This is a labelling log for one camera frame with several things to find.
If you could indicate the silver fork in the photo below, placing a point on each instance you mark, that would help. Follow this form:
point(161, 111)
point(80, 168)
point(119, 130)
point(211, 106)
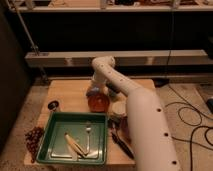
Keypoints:
point(88, 130)

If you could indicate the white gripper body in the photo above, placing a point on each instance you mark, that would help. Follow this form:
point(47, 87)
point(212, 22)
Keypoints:
point(97, 83)

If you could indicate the orange bowl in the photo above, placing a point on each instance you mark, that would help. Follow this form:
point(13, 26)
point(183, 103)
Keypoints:
point(98, 103)

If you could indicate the small black cup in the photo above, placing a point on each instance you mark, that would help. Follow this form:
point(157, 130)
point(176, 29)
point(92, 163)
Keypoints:
point(54, 106)

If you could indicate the grey metal shelf beam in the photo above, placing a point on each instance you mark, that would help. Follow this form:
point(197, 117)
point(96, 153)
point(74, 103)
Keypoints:
point(123, 58)

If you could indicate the bunch of red grapes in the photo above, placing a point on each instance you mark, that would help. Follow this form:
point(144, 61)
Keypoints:
point(32, 139)

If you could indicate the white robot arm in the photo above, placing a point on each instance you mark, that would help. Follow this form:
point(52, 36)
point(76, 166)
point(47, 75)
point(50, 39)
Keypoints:
point(150, 135)

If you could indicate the cream banana peel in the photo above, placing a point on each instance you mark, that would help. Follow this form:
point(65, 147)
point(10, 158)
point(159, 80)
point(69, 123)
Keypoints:
point(75, 146)

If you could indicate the black rectangular block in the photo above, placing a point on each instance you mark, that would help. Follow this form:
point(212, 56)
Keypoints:
point(112, 91)

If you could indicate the small white bowl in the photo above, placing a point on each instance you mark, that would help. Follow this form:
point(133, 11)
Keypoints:
point(119, 108)

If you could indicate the blue sponge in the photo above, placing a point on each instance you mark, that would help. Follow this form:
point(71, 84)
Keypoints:
point(92, 91)

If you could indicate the black handled knife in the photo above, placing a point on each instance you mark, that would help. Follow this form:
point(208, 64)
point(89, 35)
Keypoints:
point(122, 145)

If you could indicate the purple bowl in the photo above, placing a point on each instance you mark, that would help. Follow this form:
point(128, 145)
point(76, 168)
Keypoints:
point(124, 128)

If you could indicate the green plastic tray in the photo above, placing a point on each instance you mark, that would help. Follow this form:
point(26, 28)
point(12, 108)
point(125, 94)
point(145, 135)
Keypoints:
point(54, 148)

